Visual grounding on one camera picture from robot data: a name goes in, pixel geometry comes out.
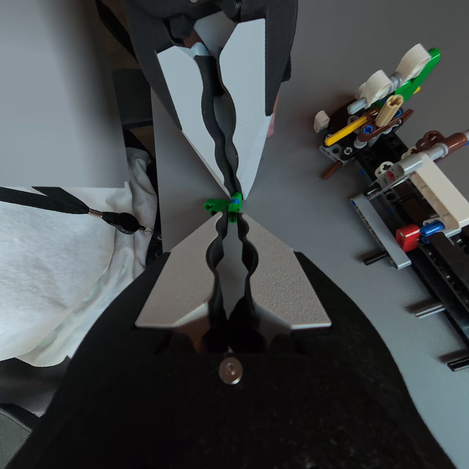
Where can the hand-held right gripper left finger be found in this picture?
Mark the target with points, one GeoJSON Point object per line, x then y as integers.
{"type": "Point", "coordinates": [176, 289]}

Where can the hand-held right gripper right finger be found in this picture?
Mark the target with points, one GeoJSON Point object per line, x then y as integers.
{"type": "Point", "coordinates": [285, 289]}

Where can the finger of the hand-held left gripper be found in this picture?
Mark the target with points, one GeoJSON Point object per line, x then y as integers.
{"type": "Point", "coordinates": [183, 95]}
{"type": "Point", "coordinates": [251, 91]}

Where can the green lego axle connector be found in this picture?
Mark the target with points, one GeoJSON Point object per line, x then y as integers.
{"type": "Point", "coordinates": [214, 205]}

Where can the green lego piece blue pin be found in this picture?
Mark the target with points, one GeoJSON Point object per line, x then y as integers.
{"type": "Point", "coordinates": [234, 209]}

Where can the grey lego beam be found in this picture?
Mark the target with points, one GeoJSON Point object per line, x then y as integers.
{"type": "Point", "coordinates": [428, 309]}

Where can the lego technic model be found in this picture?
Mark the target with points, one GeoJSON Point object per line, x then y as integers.
{"type": "Point", "coordinates": [432, 190]}

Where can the black lego beam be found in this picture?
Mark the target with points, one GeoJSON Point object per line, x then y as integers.
{"type": "Point", "coordinates": [458, 362]}

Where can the white shirt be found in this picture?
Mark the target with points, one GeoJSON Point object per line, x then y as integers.
{"type": "Point", "coordinates": [55, 274]}

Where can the grey green cloth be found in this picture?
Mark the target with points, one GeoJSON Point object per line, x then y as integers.
{"type": "Point", "coordinates": [13, 436]}

